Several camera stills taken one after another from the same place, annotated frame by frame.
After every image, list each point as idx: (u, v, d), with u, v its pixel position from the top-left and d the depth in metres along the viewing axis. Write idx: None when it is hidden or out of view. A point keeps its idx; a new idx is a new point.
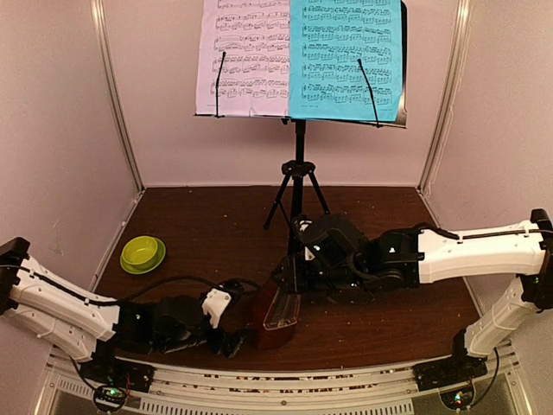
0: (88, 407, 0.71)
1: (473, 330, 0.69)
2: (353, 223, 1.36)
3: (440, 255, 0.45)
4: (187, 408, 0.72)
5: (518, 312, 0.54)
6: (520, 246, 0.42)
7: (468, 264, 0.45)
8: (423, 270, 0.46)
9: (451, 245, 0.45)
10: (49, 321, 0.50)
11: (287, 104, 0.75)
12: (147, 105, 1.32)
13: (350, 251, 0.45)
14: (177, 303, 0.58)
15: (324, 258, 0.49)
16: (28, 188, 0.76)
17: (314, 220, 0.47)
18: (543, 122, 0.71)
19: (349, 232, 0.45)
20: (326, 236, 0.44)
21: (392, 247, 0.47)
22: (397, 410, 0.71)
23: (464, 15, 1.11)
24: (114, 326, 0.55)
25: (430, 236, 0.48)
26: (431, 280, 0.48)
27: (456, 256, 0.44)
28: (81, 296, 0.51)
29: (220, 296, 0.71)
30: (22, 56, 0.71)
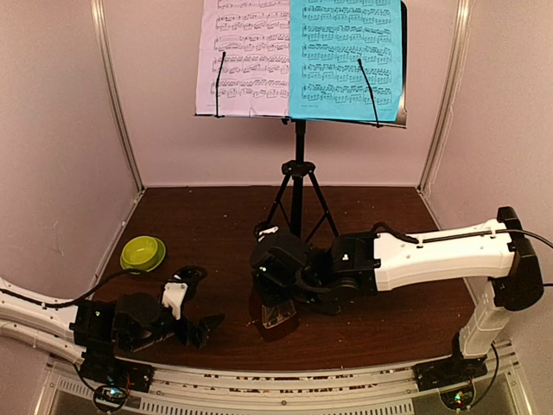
0: (88, 408, 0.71)
1: (464, 334, 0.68)
2: (353, 223, 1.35)
3: (397, 261, 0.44)
4: (188, 408, 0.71)
5: (494, 315, 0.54)
6: (486, 249, 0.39)
7: (429, 270, 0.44)
8: (381, 276, 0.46)
9: (409, 250, 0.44)
10: (31, 328, 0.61)
11: (287, 104, 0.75)
12: (147, 105, 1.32)
13: (295, 265, 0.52)
14: (134, 300, 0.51)
15: (274, 277, 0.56)
16: (29, 188, 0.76)
17: (262, 240, 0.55)
18: (544, 121, 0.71)
19: (293, 247, 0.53)
20: (268, 255, 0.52)
21: (346, 255, 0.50)
22: (397, 410, 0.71)
23: (464, 15, 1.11)
24: (70, 325, 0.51)
25: (387, 240, 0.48)
26: (390, 286, 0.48)
27: (414, 261, 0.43)
28: (37, 302, 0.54)
29: (177, 285, 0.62)
30: (22, 57, 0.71)
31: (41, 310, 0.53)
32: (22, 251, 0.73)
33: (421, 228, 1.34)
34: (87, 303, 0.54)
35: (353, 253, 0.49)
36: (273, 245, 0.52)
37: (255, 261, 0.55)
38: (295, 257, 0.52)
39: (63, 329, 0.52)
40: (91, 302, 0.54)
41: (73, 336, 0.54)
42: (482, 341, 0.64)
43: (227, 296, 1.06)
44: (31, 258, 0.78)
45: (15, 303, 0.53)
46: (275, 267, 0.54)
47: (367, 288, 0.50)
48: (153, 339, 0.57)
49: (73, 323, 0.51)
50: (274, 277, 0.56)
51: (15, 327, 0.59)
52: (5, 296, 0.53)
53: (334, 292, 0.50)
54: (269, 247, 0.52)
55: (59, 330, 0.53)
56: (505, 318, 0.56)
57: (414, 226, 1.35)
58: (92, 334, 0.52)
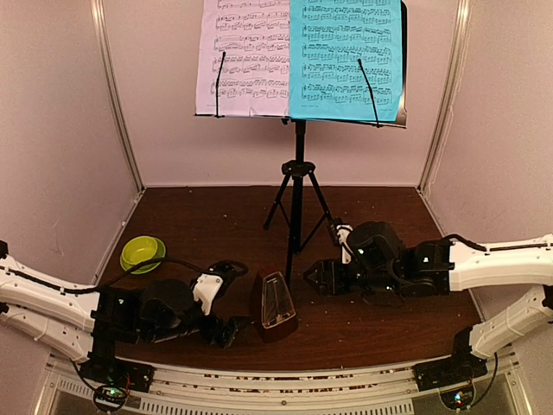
0: (88, 407, 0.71)
1: (483, 331, 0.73)
2: (353, 223, 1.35)
3: (467, 266, 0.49)
4: (188, 408, 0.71)
5: (534, 316, 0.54)
6: (543, 258, 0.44)
7: (495, 273, 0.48)
8: (454, 278, 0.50)
9: (479, 256, 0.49)
10: (40, 322, 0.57)
11: (287, 104, 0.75)
12: (147, 105, 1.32)
13: (390, 254, 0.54)
14: (167, 286, 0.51)
15: (365, 262, 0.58)
16: (29, 188, 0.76)
17: (361, 226, 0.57)
18: (543, 120, 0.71)
19: (392, 239, 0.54)
20: (370, 241, 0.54)
21: (426, 257, 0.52)
22: (398, 410, 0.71)
23: (464, 15, 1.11)
24: (92, 313, 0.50)
25: (460, 247, 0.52)
26: (461, 289, 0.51)
27: (482, 266, 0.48)
28: (54, 285, 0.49)
29: (212, 277, 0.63)
30: (22, 58, 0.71)
31: (60, 296, 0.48)
32: (22, 250, 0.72)
33: (421, 228, 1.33)
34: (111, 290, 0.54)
35: (433, 256, 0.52)
36: (378, 233, 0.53)
37: (356, 243, 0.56)
38: (391, 250, 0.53)
39: (84, 318, 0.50)
40: (115, 289, 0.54)
41: (92, 326, 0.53)
42: (493, 343, 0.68)
43: (228, 296, 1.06)
44: (31, 258, 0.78)
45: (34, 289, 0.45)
46: (370, 252, 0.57)
47: (442, 288, 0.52)
48: (175, 333, 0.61)
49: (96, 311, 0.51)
50: (367, 262, 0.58)
51: (24, 319, 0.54)
52: (19, 278, 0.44)
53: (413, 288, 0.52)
54: (373, 234, 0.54)
55: (75, 317, 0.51)
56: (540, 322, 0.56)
57: (414, 226, 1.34)
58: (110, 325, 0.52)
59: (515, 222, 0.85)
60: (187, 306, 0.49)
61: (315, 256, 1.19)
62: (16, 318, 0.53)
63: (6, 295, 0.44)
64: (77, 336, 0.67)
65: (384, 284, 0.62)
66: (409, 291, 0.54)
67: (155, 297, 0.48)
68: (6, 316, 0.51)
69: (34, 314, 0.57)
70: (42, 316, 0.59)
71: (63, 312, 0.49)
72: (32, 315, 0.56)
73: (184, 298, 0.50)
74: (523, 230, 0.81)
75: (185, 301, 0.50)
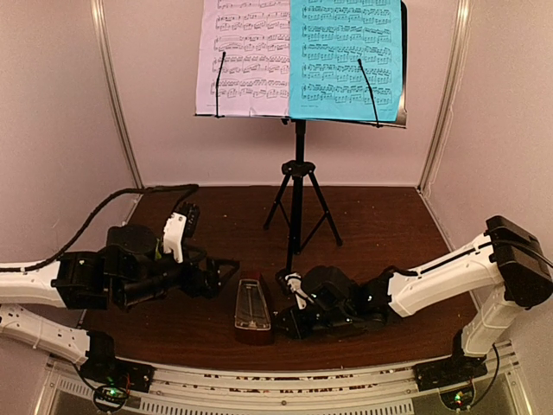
0: (88, 408, 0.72)
1: (469, 330, 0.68)
2: (353, 222, 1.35)
3: (403, 294, 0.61)
4: (188, 408, 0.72)
5: (504, 311, 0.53)
6: (472, 266, 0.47)
7: (434, 292, 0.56)
8: (398, 306, 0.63)
9: (412, 283, 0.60)
10: (34, 329, 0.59)
11: (287, 104, 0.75)
12: (148, 105, 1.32)
13: (340, 296, 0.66)
14: (123, 233, 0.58)
15: (322, 303, 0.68)
16: (29, 189, 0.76)
17: (312, 274, 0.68)
18: (544, 121, 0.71)
19: (339, 281, 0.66)
20: (320, 286, 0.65)
21: (369, 296, 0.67)
22: (398, 410, 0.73)
23: (464, 15, 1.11)
24: (53, 282, 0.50)
25: (398, 279, 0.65)
26: (411, 310, 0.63)
27: (415, 290, 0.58)
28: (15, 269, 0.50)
29: (177, 216, 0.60)
30: (22, 58, 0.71)
31: (22, 275, 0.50)
32: (22, 251, 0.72)
33: (421, 228, 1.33)
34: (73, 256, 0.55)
35: (375, 293, 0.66)
36: (326, 281, 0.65)
37: (308, 290, 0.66)
38: (340, 291, 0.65)
39: (47, 290, 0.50)
40: (73, 253, 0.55)
41: (62, 299, 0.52)
42: (485, 341, 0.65)
43: (228, 296, 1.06)
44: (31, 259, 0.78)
45: None
46: (324, 296, 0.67)
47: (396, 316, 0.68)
48: (152, 292, 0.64)
49: (55, 278, 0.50)
50: (324, 303, 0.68)
51: (18, 327, 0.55)
52: None
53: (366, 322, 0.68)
54: (322, 281, 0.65)
55: (42, 293, 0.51)
56: (511, 316, 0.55)
57: (415, 225, 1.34)
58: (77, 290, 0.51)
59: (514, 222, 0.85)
60: (148, 247, 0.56)
61: (314, 256, 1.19)
62: (11, 327, 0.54)
63: None
64: (73, 337, 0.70)
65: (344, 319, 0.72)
66: (362, 323, 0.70)
67: (116, 244, 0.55)
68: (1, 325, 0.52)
69: (27, 322, 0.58)
70: (36, 322, 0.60)
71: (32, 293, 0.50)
72: (26, 322, 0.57)
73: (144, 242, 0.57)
74: None
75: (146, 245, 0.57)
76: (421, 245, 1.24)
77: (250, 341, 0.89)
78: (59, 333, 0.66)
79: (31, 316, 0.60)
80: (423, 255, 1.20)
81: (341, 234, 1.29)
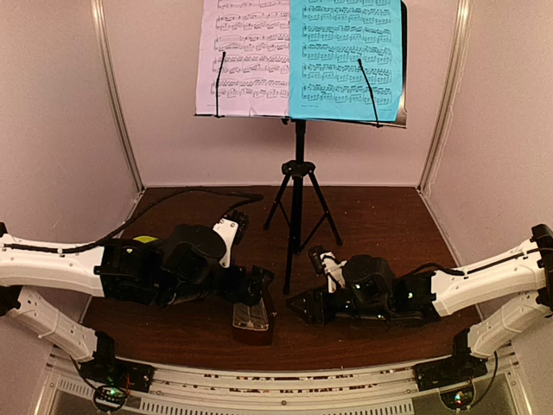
0: (88, 408, 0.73)
1: (479, 330, 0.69)
2: (354, 223, 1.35)
3: (448, 294, 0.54)
4: (187, 408, 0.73)
5: (529, 315, 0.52)
6: (519, 271, 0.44)
7: (480, 295, 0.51)
8: (440, 307, 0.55)
9: (458, 282, 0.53)
10: (48, 322, 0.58)
11: (287, 104, 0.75)
12: (148, 105, 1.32)
13: (385, 290, 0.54)
14: (196, 233, 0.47)
15: (362, 296, 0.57)
16: (29, 188, 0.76)
17: (357, 263, 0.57)
18: (543, 122, 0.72)
19: (387, 274, 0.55)
20: (369, 278, 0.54)
21: (410, 292, 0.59)
22: (398, 410, 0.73)
23: (464, 15, 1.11)
24: (96, 268, 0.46)
25: (441, 277, 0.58)
26: (450, 312, 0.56)
27: (462, 291, 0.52)
28: (54, 249, 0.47)
29: (228, 221, 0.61)
30: (22, 58, 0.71)
31: (60, 257, 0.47)
32: None
33: (421, 228, 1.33)
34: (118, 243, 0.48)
35: (416, 290, 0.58)
36: (375, 271, 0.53)
37: (352, 279, 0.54)
38: (388, 285, 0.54)
39: (88, 276, 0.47)
40: (118, 240, 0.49)
41: (102, 287, 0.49)
42: (495, 342, 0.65)
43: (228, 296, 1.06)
44: None
45: (24, 258, 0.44)
46: (365, 290, 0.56)
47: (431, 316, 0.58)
48: (196, 294, 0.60)
49: (99, 265, 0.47)
50: (362, 295, 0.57)
51: (34, 316, 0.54)
52: (15, 252, 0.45)
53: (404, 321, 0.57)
54: (371, 271, 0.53)
55: (80, 278, 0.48)
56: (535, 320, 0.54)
57: (415, 226, 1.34)
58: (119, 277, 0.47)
59: (515, 222, 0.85)
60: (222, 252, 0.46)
61: None
62: (28, 315, 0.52)
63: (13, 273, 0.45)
64: (83, 335, 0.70)
65: (375, 313, 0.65)
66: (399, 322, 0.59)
67: (187, 242, 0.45)
68: (16, 312, 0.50)
69: (42, 313, 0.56)
70: (50, 315, 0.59)
71: (70, 277, 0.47)
72: (41, 312, 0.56)
73: (218, 245, 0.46)
74: (524, 230, 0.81)
75: (220, 247, 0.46)
76: (421, 245, 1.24)
77: (250, 342, 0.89)
78: (72, 328, 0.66)
79: (46, 306, 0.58)
80: (423, 255, 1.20)
81: (341, 234, 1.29)
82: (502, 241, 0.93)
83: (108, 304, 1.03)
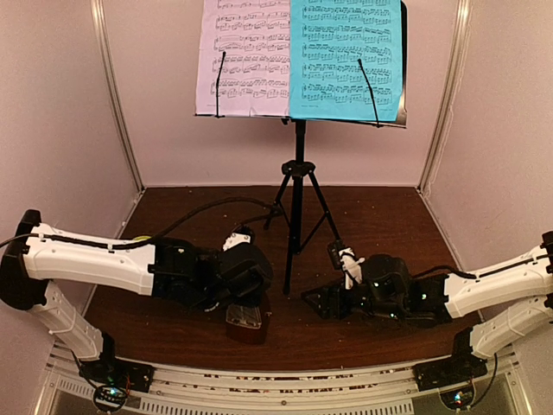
0: (88, 408, 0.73)
1: (483, 329, 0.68)
2: (353, 223, 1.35)
3: (460, 296, 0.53)
4: (187, 408, 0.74)
5: (536, 318, 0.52)
6: (529, 276, 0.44)
7: (491, 298, 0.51)
8: (452, 309, 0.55)
9: (470, 285, 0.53)
10: (66, 320, 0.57)
11: (287, 104, 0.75)
12: (147, 105, 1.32)
13: (402, 290, 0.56)
14: (251, 250, 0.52)
15: (379, 295, 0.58)
16: (29, 189, 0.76)
17: (377, 262, 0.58)
18: (543, 122, 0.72)
19: (405, 276, 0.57)
20: (387, 277, 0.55)
21: (424, 294, 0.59)
22: (397, 410, 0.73)
23: (464, 15, 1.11)
24: (150, 268, 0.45)
25: (454, 280, 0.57)
26: (461, 313, 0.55)
27: (473, 294, 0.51)
28: (102, 244, 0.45)
29: (241, 236, 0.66)
30: (22, 59, 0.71)
31: (108, 253, 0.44)
32: None
33: (421, 227, 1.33)
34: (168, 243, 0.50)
35: (429, 291, 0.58)
36: (394, 271, 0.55)
37: (371, 277, 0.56)
38: (405, 285, 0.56)
39: (138, 272, 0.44)
40: (168, 240, 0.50)
41: (151, 286, 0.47)
42: (499, 343, 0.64)
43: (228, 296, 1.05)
44: None
45: (66, 252, 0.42)
46: (384, 290, 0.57)
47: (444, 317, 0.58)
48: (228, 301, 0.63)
49: (154, 264, 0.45)
50: (378, 294, 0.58)
51: (56, 314, 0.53)
52: (56, 243, 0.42)
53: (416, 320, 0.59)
54: (390, 271, 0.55)
55: (130, 277, 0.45)
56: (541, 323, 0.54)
57: (415, 226, 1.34)
58: (172, 277, 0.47)
59: (515, 221, 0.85)
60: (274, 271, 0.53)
61: (314, 256, 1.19)
62: (51, 312, 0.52)
63: (54, 267, 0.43)
64: (94, 335, 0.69)
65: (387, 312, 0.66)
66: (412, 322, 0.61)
67: (251, 259, 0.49)
68: (41, 309, 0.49)
69: (63, 310, 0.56)
70: (68, 313, 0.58)
71: (115, 273, 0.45)
72: (62, 310, 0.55)
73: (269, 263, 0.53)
74: (524, 229, 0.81)
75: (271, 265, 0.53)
76: (421, 245, 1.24)
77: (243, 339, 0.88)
78: (84, 328, 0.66)
79: (66, 303, 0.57)
80: (423, 255, 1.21)
81: (341, 234, 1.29)
82: (502, 241, 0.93)
83: (108, 304, 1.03)
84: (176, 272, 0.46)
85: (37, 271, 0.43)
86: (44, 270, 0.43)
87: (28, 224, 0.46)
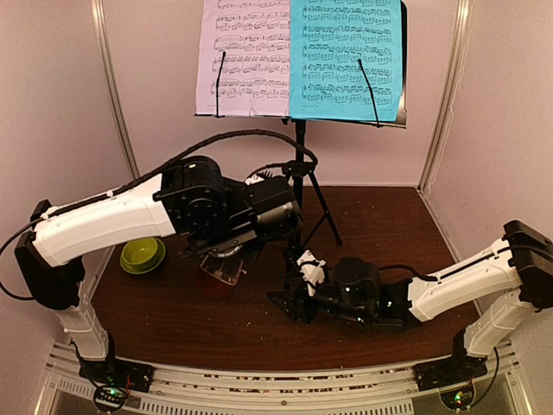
0: (87, 407, 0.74)
1: (473, 330, 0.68)
2: (353, 222, 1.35)
3: (423, 299, 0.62)
4: (188, 408, 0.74)
5: (516, 312, 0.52)
6: (491, 271, 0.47)
7: (452, 299, 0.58)
8: (417, 312, 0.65)
9: (432, 289, 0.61)
10: (91, 321, 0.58)
11: (287, 104, 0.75)
12: (146, 105, 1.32)
13: (372, 295, 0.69)
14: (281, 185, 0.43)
15: (351, 296, 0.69)
16: (30, 188, 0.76)
17: (352, 269, 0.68)
18: (543, 122, 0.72)
19: (376, 280, 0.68)
20: (359, 282, 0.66)
21: (389, 302, 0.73)
22: (397, 410, 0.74)
23: (464, 15, 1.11)
24: (155, 195, 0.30)
25: (417, 284, 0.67)
26: (429, 316, 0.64)
27: (435, 296, 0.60)
28: (102, 195, 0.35)
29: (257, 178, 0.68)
30: (22, 60, 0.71)
31: (109, 201, 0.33)
32: None
33: (421, 227, 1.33)
34: (179, 165, 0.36)
35: (395, 300, 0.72)
36: (366, 277, 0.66)
37: (344, 282, 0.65)
38: (375, 290, 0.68)
39: (143, 207, 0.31)
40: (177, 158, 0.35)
41: (170, 223, 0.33)
42: (490, 341, 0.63)
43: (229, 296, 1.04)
44: None
45: (69, 221, 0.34)
46: (354, 292, 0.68)
47: (411, 322, 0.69)
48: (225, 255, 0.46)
49: (159, 191, 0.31)
50: (350, 296, 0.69)
51: (83, 316, 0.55)
52: (62, 216, 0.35)
53: (386, 325, 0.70)
54: (363, 277, 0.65)
55: (140, 220, 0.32)
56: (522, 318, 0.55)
57: (415, 226, 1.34)
58: (186, 194, 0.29)
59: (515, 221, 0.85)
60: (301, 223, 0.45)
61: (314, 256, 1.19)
62: (79, 314, 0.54)
63: (78, 245, 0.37)
64: (105, 335, 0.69)
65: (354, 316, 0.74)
66: (380, 325, 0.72)
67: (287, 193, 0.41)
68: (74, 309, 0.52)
69: (89, 312, 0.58)
70: (92, 315, 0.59)
71: (126, 226, 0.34)
72: (87, 311, 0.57)
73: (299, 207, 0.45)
74: None
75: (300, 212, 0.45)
76: (421, 245, 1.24)
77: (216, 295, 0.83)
78: (99, 328, 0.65)
79: (91, 305, 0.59)
80: (423, 255, 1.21)
81: (341, 234, 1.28)
82: None
83: (107, 305, 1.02)
84: (195, 183, 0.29)
85: (66, 254, 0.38)
86: (61, 250, 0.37)
87: (38, 213, 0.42)
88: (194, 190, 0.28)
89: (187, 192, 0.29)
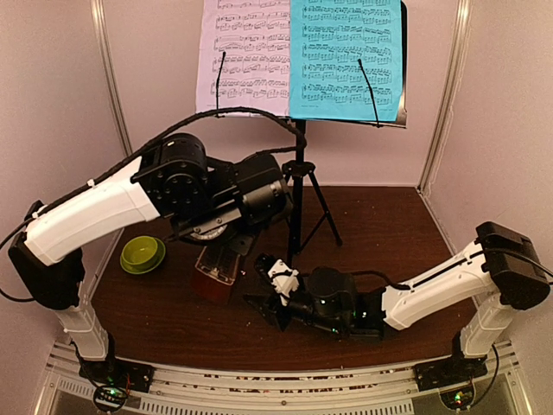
0: (88, 407, 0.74)
1: (467, 333, 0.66)
2: (353, 222, 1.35)
3: (397, 309, 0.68)
4: (188, 408, 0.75)
5: (501, 314, 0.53)
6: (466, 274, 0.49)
7: (423, 306, 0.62)
8: (391, 321, 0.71)
9: (405, 297, 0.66)
10: (91, 321, 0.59)
11: (287, 104, 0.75)
12: (146, 105, 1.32)
13: (349, 307, 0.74)
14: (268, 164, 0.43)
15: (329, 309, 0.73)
16: (29, 188, 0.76)
17: (328, 282, 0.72)
18: (543, 122, 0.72)
19: (351, 290, 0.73)
20: (336, 295, 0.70)
21: (364, 312, 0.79)
22: (397, 410, 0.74)
23: (464, 15, 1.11)
24: (132, 177, 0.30)
25: (390, 295, 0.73)
26: (405, 324, 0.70)
27: (408, 305, 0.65)
28: (84, 187, 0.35)
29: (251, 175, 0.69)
30: (22, 60, 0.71)
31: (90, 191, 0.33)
32: None
33: (421, 227, 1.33)
34: (158, 146, 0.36)
35: (369, 309, 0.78)
36: (342, 290, 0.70)
37: (319, 295, 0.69)
38: (351, 302, 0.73)
39: (123, 192, 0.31)
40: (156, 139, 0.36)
41: (152, 207, 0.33)
42: (482, 343, 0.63)
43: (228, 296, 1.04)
44: None
45: (55, 217, 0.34)
46: (331, 304, 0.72)
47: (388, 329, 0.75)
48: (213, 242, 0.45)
49: (136, 173, 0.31)
50: (326, 308, 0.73)
51: (83, 316, 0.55)
52: (49, 213, 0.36)
53: (361, 335, 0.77)
54: (338, 290, 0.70)
55: (122, 207, 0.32)
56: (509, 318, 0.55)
57: (416, 226, 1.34)
58: (162, 172, 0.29)
59: (514, 221, 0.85)
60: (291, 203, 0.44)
61: (314, 255, 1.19)
62: (79, 314, 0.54)
63: (68, 242, 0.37)
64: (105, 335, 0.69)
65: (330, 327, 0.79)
66: (357, 335, 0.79)
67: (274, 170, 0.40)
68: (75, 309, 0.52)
69: (90, 314, 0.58)
70: (92, 316, 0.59)
71: (111, 215, 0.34)
72: (86, 312, 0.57)
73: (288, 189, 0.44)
74: (522, 230, 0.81)
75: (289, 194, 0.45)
76: (421, 245, 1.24)
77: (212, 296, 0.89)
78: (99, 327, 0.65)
79: (91, 306, 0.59)
80: (423, 255, 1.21)
81: (341, 234, 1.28)
82: None
83: (107, 305, 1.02)
84: (171, 160, 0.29)
85: (60, 252, 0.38)
86: (54, 247, 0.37)
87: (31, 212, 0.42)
88: (170, 166, 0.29)
89: (164, 169, 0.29)
